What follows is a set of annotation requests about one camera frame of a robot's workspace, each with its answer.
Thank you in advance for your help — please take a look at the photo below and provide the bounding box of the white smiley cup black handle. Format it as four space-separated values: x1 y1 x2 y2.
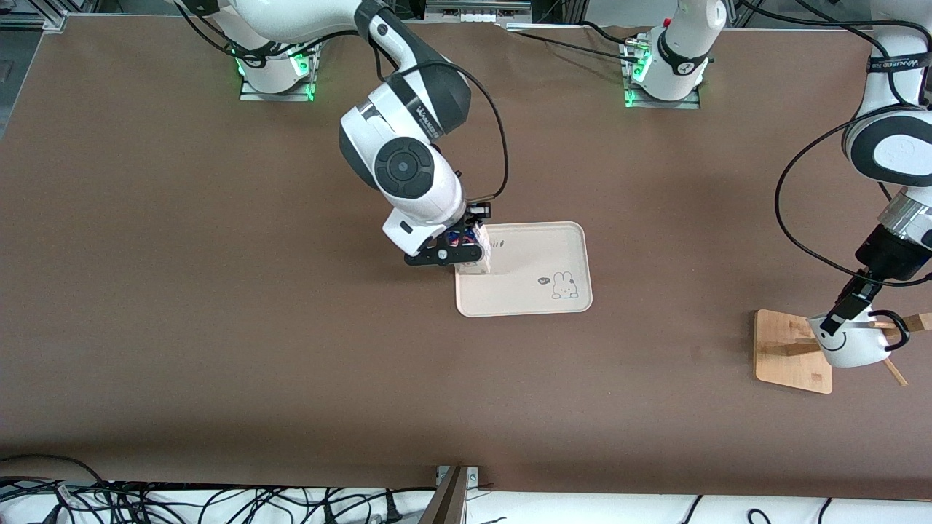
807 309 911 369

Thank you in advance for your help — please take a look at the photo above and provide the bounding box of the blue white milk carton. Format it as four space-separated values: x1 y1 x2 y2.
446 222 493 276

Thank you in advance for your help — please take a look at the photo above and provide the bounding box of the cream rabbit print tray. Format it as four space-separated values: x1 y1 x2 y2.
454 221 593 318

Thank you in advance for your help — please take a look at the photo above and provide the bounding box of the wooden mug rack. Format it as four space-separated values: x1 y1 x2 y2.
754 309 932 395

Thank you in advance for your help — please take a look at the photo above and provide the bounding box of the grey power strip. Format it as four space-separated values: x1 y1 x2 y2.
424 0 534 24

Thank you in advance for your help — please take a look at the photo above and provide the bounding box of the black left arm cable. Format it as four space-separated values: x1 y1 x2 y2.
774 0 932 289

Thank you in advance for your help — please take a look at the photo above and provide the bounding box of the black table cable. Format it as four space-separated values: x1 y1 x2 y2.
502 20 645 66

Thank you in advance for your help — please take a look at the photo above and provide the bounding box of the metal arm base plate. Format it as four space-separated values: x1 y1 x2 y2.
620 38 702 111
239 44 323 103

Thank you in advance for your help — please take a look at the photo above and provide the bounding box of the aluminium profile post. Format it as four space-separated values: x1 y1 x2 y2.
419 466 481 524

